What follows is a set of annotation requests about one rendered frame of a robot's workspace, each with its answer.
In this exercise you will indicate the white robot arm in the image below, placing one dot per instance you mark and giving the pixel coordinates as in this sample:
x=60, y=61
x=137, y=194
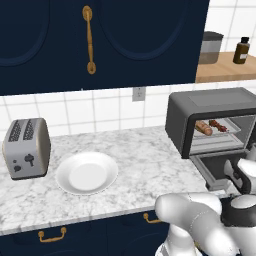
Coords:
x=196, y=220

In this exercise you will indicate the dark grey toaster oven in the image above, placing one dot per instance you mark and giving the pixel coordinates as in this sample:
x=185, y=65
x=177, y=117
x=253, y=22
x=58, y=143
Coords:
x=186, y=110

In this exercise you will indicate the baguette bread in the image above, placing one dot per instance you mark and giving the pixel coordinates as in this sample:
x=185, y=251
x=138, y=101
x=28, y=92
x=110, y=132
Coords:
x=203, y=128

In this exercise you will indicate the kebab skewer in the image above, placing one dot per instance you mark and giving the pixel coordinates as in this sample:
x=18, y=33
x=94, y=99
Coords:
x=218, y=125

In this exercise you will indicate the navy upper cupboard door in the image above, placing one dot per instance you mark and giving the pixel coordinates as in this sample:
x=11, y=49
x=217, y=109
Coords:
x=146, y=40
x=36, y=43

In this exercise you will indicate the toaster oven door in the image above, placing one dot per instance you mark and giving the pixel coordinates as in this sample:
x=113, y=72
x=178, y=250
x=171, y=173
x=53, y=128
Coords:
x=213, y=168

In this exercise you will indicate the silver two-slot toaster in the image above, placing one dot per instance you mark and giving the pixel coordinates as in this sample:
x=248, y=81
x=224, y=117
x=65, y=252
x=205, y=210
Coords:
x=31, y=150

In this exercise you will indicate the grey toaster oven tray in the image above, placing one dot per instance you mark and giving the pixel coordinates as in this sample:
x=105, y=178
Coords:
x=230, y=126

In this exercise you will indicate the white round plate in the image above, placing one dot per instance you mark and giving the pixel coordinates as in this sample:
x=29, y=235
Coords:
x=86, y=173

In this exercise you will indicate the navy drawer front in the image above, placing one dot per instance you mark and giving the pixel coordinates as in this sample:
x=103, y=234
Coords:
x=76, y=241
x=133, y=235

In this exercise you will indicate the grey canister with dark lid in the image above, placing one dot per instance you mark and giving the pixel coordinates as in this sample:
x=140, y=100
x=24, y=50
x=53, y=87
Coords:
x=210, y=48

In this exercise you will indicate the brown bottle with label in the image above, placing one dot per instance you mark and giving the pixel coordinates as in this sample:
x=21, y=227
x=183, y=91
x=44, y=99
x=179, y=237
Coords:
x=241, y=51

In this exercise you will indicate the grey wall outlet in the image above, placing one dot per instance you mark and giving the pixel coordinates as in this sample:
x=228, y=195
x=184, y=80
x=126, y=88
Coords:
x=138, y=94

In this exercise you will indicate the wooden wall shelf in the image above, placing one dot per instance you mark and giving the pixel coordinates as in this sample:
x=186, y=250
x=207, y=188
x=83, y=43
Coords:
x=223, y=71

